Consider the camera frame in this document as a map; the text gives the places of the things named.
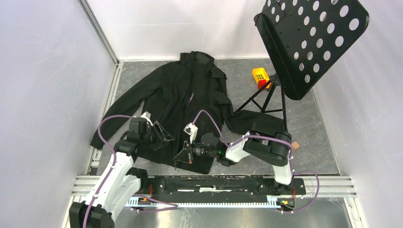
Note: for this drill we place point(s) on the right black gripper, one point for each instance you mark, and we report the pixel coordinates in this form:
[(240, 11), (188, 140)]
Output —
[(183, 155)]

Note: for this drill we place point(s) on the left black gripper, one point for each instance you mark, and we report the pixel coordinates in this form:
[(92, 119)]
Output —
[(163, 134)]

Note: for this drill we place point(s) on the black zip jacket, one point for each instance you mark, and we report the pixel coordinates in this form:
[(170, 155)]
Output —
[(175, 94)]

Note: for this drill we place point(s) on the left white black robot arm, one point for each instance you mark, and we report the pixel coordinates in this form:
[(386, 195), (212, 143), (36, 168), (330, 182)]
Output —
[(120, 181)]

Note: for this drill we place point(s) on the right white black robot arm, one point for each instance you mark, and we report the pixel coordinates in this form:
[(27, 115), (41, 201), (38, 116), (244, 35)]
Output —
[(272, 147)]

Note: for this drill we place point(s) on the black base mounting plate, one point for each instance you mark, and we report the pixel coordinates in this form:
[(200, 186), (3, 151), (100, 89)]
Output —
[(203, 196)]

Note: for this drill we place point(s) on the small brown wooden block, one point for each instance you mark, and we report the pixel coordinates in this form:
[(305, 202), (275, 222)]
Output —
[(295, 145)]

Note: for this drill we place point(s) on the yellow and red toy block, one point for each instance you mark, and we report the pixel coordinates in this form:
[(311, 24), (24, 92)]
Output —
[(261, 77)]

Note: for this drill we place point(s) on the black perforated music stand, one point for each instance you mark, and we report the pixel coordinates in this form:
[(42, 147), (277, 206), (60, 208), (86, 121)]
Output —
[(304, 38)]

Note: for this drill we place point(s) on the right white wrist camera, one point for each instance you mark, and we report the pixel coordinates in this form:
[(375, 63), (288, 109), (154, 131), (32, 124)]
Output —
[(191, 129)]

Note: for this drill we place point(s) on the white slotted cable duct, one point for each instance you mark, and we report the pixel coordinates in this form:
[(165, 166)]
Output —
[(270, 202)]

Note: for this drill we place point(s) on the aluminium frame rail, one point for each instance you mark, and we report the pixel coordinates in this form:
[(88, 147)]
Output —
[(309, 185)]

